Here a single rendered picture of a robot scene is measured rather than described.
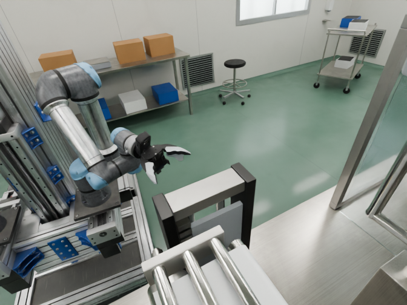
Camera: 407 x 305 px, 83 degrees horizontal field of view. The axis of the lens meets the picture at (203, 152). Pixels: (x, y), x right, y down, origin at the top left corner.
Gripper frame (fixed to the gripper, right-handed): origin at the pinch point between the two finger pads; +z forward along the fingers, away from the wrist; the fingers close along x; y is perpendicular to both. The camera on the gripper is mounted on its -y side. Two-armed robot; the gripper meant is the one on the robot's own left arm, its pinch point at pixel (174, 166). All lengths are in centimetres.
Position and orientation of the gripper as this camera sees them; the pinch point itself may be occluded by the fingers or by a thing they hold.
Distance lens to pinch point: 72.6
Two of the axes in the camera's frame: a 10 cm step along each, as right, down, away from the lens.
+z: 7.4, 3.7, -5.6
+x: -6.6, 5.9, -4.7
